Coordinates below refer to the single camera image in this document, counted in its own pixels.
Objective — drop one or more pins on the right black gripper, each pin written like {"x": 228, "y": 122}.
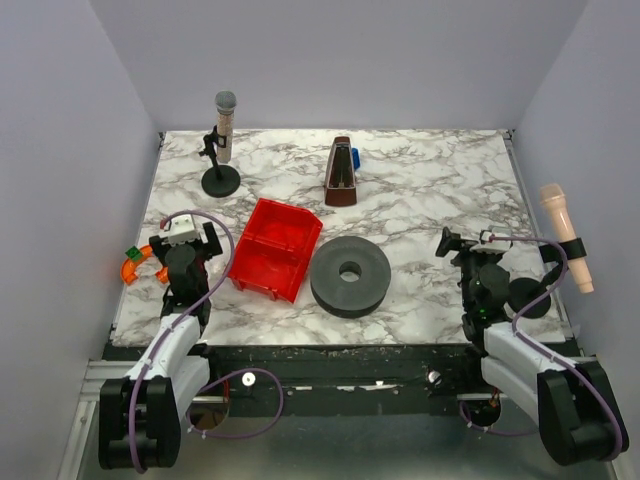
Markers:
{"x": 460, "y": 254}

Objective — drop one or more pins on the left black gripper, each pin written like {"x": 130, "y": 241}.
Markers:
{"x": 210, "y": 240}

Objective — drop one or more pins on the black perforated cable spool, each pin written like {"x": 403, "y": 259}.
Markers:
{"x": 349, "y": 276}

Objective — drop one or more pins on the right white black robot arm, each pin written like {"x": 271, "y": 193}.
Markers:
{"x": 570, "y": 401}

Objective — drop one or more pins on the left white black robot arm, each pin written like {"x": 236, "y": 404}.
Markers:
{"x": 140, "y": 413}

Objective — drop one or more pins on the orange toy with green top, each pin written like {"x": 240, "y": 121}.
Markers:
{"x": 135, "y": 256}

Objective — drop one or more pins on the red plastic bin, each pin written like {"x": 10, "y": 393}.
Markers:
{"x": 275, "y": 249}

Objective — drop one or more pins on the beige toy microphone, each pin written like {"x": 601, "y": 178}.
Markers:
{"x": 553, "y": 200}

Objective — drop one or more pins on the brown wooden metronome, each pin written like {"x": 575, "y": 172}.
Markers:
{"x": 340, "y": 182}

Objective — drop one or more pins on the glitter grey-head microphone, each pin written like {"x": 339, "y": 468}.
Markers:
{"x": 225, "y": 102}

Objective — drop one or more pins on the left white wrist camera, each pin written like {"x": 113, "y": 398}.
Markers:
{"x": 182, "y": 230}

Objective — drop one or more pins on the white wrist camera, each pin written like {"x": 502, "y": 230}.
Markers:
{"x": 493, "y": 241}
{"x": 182, "y": 230}

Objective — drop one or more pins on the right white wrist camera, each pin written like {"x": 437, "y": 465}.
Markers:
{"x": 493, "y": 241}

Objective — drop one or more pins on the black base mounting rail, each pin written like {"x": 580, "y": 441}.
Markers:
{"x": 350, "y": 380}

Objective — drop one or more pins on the aluminium frame rail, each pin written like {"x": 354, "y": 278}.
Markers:
{"x": 410, "y": 185}

